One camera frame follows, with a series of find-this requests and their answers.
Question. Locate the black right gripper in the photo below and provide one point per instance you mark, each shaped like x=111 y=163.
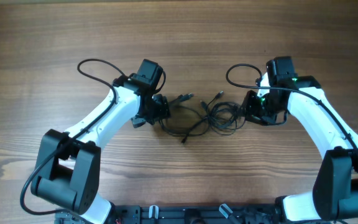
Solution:
x=250 y=112

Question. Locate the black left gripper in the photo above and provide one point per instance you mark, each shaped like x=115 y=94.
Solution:
x=162 y=112

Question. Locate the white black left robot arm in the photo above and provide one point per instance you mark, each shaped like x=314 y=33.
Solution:
x=67 y=170

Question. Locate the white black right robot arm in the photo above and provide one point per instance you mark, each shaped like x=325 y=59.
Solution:
x=335 y=192

